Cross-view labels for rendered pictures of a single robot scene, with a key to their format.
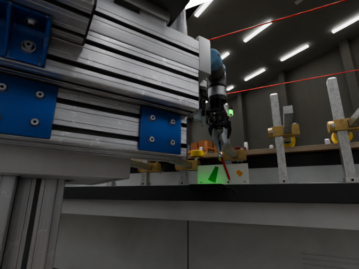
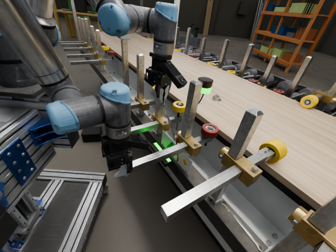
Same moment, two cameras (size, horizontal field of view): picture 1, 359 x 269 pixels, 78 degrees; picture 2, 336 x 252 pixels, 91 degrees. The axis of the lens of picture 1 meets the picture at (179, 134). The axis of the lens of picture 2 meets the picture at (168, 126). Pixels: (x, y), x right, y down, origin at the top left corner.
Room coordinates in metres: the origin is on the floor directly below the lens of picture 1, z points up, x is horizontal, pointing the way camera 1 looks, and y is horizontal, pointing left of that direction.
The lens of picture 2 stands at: (0.55, -0.47, 1.35)
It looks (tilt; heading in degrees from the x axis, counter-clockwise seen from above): 36 degrees down; 29
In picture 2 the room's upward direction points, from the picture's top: 7 degrees clockwise
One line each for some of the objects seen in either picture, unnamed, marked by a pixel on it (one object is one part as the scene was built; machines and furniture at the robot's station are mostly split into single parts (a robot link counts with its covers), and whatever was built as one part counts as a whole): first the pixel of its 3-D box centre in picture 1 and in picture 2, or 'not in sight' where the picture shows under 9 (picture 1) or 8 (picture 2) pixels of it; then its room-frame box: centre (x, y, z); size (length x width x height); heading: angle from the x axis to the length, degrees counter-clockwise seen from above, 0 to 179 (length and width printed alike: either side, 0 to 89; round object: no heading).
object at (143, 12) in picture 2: not in sight; (135, 19); (1.05, -0.02, 1.31); 0.11 x 0.11 x 0.08; 17
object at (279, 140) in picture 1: (279, 140); (229, 167); (1.03, -0.48, 0.91); 0.04 x 0.04 x 0.48; 65
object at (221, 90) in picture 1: (218, 94); (118, 128); (0.82, -0.16, 1.04); 0.08 x 0.08 x 0.05
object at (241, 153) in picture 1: (232, 156); (188, 142); (1.12, -0.27, 0.84); 0.14 x 0.06 x 0.05; 65
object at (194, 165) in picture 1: (187, 165); (160, 121); (1.23, -0.05, 0.81); 0.14 x 0.06 x 0.05; 65
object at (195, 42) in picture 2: not in sight; (188, 36); (7.33, 2.83, 0.47); 0.97 x 0.78 x 0.94; 123
